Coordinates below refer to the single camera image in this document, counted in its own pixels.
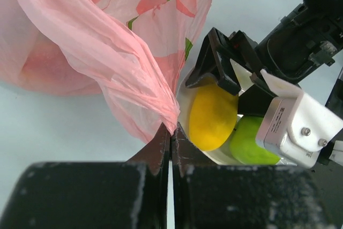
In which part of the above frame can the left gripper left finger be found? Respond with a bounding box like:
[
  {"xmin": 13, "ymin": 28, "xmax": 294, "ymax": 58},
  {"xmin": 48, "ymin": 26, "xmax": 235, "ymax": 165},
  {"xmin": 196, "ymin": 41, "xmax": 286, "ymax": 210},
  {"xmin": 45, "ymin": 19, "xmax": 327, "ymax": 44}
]
[{"xmin": 1, "ymin": 125, "xmax": 170, "ymax": 228}]

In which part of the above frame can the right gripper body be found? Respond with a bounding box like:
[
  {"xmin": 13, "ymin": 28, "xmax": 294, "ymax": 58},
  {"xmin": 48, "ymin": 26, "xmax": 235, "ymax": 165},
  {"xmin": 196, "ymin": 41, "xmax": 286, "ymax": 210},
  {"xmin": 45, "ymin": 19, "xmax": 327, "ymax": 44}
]
[{"xmin": 254, "ymin": 0, "xmax": 343, "ymax": 106}]

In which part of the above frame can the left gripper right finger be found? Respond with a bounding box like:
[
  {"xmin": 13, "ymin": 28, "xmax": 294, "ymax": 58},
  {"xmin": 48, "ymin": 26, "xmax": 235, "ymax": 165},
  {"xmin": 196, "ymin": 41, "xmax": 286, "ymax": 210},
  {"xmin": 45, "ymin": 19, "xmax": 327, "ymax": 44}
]
[{"xmin": 170, "ymin": 125, "xmax": 335, "ymax": 228}]

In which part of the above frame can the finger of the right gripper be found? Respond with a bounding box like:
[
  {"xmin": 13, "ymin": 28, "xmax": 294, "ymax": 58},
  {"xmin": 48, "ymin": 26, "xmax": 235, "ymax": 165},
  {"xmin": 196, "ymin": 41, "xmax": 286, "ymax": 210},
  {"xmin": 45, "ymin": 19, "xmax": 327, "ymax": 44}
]
[
  {"xmin": 185, "ymin": 27, "xmax": 218, "ymax": 88},
  {"xmin": 215, "ymin": 31, "xmax": 260, "ymax": 95}
]

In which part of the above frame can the yellow fake mango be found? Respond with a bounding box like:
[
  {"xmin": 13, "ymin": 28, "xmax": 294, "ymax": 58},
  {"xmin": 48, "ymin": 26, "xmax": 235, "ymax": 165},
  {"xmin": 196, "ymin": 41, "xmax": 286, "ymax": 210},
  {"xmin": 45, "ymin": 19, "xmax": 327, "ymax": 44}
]
[{"xmin": 189, "ymin": 83, "xmax": 238, "ymax": 151}]

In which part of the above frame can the green fake apple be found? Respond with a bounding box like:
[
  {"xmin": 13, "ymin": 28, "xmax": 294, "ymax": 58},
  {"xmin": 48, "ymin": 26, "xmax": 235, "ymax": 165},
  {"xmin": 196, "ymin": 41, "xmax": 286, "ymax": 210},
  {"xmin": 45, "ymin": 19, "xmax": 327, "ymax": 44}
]
[{"xmin": 229, "ymin": 116, "xmax": 280, "ymax": 165}]

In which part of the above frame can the pink plastic bag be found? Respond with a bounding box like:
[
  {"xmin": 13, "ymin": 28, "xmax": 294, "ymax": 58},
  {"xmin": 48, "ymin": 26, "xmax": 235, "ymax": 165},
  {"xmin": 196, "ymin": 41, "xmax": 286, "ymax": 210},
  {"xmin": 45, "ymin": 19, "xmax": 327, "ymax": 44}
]
[{"xmin": 1, "ymin": 0, "xmax": 212, "ymax": 142}]

